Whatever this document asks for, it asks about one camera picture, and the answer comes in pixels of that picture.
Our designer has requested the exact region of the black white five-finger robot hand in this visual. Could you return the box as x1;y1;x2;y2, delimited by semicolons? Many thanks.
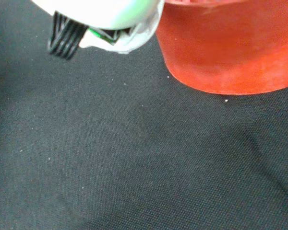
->
31;0;165;62

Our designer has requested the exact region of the red round flask support ring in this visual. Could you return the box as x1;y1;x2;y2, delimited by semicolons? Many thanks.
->
155;0;288;95

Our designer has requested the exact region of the black bench cloth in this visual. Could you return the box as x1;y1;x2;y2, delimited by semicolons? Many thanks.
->
0;0;288;230

